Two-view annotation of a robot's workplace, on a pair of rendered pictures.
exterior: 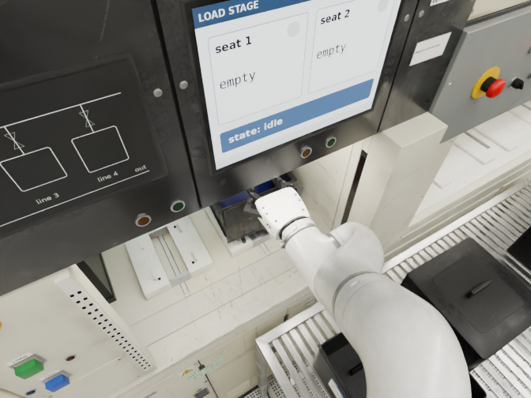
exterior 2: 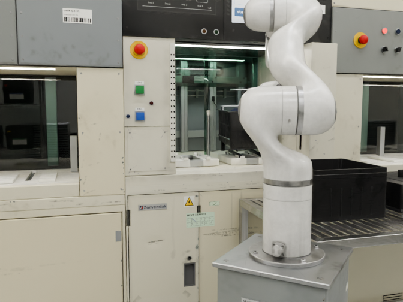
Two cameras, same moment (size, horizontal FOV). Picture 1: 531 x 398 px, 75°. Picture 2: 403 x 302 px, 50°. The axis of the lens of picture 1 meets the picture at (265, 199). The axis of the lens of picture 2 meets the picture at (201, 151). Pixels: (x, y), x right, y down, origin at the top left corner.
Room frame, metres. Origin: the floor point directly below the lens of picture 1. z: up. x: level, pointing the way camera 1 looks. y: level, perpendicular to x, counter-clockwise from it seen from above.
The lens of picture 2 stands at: (-1.39, -0.25, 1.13)
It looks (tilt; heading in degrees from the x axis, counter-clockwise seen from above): 6 degrees down; 14
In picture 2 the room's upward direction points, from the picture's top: straight up
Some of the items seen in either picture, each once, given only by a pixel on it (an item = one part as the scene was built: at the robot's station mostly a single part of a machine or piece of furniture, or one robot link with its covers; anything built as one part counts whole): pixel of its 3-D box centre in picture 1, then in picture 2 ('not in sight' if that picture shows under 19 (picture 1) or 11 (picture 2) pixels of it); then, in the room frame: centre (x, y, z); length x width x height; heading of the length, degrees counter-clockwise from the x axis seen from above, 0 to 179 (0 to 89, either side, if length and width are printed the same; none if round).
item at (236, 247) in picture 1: (246, 217); (244, 157); (0.69, 0.06, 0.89); 0.22 x 0.21 x 0.04; 30
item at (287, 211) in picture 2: not in sight; (286, 219); (-0.31, -0.19, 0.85); 0.19 x 0.19 x 0.18
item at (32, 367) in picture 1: (29, 366); (139, 89); (0.15, 0.39, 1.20); 0.03 x 0.02 x 0.03; 120
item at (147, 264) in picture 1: (168, 253); (191, 159); (0.55, 0.30, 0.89); 0.22 x 0.21 x 0.04; 30
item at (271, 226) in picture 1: (284, 214); not in sight; (0.47, -0.04, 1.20); 0.11 x 0.10 x 0.07; 27
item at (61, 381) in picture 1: (57, 381); (140, 115); (0.15, 0.39, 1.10); 0.03 x 0.02 x 0.03; 120
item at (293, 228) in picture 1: (297, 234); not in sight; (0.41, -0.07, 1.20); 0.09 x 0.03 x 0.08; 117
